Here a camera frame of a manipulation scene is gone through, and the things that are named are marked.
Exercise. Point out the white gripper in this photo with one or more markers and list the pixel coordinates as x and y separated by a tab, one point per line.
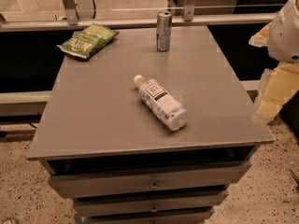
285	36

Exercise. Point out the clear plastic water bottle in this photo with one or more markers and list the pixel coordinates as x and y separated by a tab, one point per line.
165	107

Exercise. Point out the silver drink can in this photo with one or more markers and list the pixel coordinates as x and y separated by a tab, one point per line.
163	30

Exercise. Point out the bottom grey drawer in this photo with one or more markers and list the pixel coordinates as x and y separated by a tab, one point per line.
163	217

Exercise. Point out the grey drawer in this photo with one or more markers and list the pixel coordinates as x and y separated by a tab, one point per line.
146	180
150	204
163	217

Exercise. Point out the green chip bag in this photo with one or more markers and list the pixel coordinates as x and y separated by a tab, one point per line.
86	43

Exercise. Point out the grey drawer cabinet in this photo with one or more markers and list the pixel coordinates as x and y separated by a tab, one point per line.
95	120

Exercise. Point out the top grey drawer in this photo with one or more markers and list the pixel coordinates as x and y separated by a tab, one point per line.
146	180

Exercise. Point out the middle grey drawer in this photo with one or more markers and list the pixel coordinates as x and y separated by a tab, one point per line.
150	204

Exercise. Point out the metal railing frame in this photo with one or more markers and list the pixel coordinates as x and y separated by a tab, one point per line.
21	15

